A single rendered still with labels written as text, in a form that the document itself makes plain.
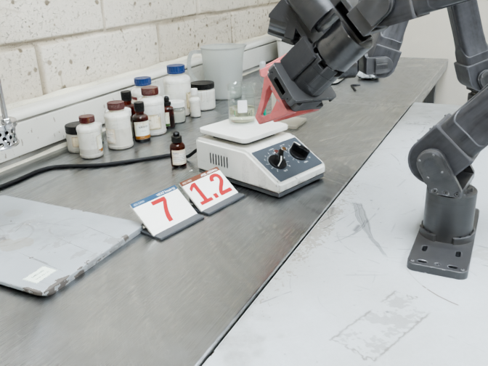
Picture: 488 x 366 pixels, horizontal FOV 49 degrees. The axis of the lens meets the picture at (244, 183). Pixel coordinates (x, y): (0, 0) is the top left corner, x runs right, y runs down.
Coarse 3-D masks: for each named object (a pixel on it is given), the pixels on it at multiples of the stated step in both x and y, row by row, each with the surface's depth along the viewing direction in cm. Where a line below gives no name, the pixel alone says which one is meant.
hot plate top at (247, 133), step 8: (224, 120) 100; (256, 120) 100; (200, 128) 96; (208, 128) 95; (216, 128) 95; (224, 128) 95; (232, 128) 95; (240, 128) 95; (248, 128) 95; (256, 128) 94; (264, 128) 94; (272, 128) 94; (280, 128) 94; (216, 136) 93; (224, 136) 91; (232, 136) 90; (240, 136) 90; (248, 136) 90; (256, 136) 90; (264, 136) 92
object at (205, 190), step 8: (208, 176) 87; (216, 176) 88; (192, 184) 85; (200, 184) 85; (208, 184) 86; (216, 184) 87; (224, 184) 88; (192, 192) 84; (200, 192) 84; (208, 192) 85; (216, 192) 86; (224, 192) 87; (200, 200) 83; (208, 200) 84
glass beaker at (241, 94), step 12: (228, 84) 95; (240, 84) 94; (252, 84) 97; (228, 96) 96; (240, 96) 94; (252, 96) 95; (228, 108) 97; (240, 108) 95; (252, 108) 96; (240, 120) 96; (252, 120) 97
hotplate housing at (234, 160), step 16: (208, 144) 94; (224, 144) 92; (240, 144) 92; (256, 144) 92; (272, 144) 92; (208, 160) 96; (224, 160) 92; (240, 160) 90; (256, 160) 88; (240, 176) 91; (256, 176) 88; (272, 176) 86; (304, 176) 90; (320, 176) 94; (272, 192) 87; (288, 192) 88
